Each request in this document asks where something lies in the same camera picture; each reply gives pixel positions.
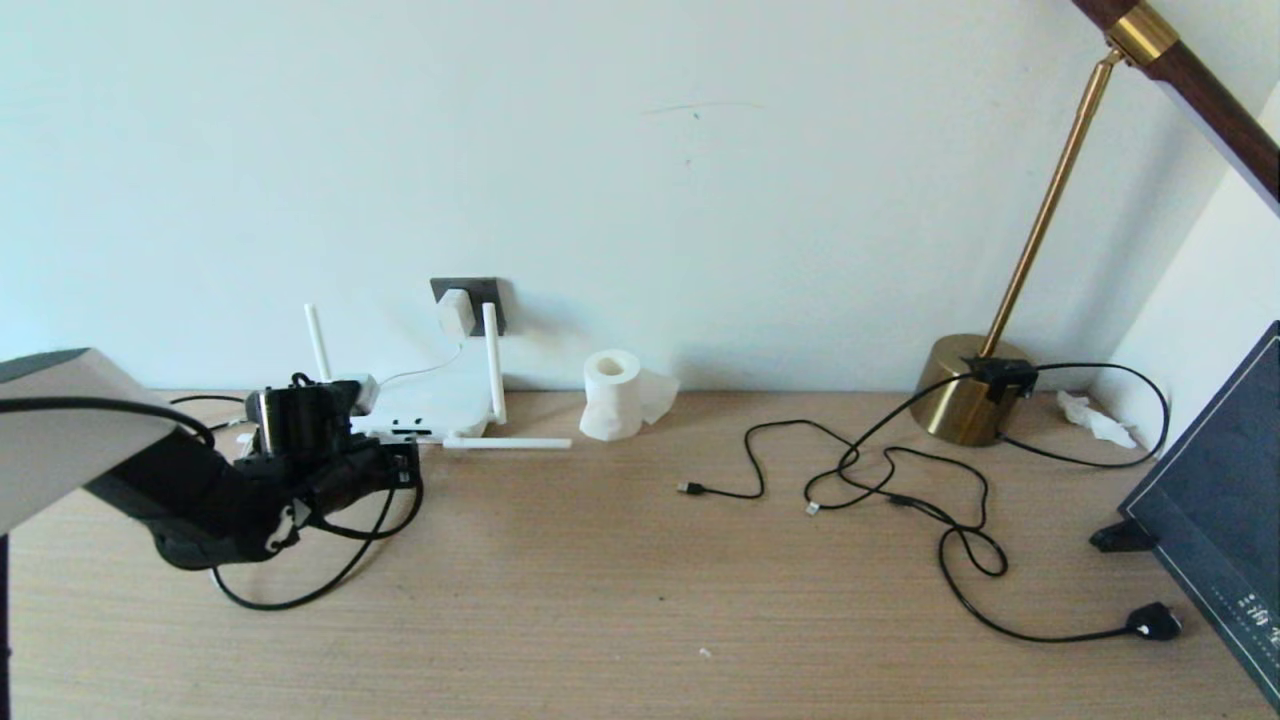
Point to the black clip on lamp base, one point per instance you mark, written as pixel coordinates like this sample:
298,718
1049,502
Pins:
1001,374

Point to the white toilet paper roll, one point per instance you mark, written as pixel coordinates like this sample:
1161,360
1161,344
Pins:
612,398

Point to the grey wall socket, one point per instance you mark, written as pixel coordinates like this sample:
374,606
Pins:
487,290

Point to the brass and wood desk lamp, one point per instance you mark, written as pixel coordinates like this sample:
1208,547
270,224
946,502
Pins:
962,400

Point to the crumpled white tissue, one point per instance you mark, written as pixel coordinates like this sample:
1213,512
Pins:
1096,420

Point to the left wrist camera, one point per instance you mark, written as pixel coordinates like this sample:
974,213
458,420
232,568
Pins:
358,392

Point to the dark blue board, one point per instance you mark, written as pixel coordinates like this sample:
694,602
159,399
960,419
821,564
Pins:
1220,500

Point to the white power adapter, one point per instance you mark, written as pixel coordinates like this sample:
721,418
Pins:
456,313

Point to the white router with antennas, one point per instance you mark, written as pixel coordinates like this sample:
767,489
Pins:
440,405

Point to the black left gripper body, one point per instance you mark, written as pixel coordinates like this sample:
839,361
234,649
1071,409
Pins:
400,465

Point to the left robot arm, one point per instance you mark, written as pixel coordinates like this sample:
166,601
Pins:
80,440

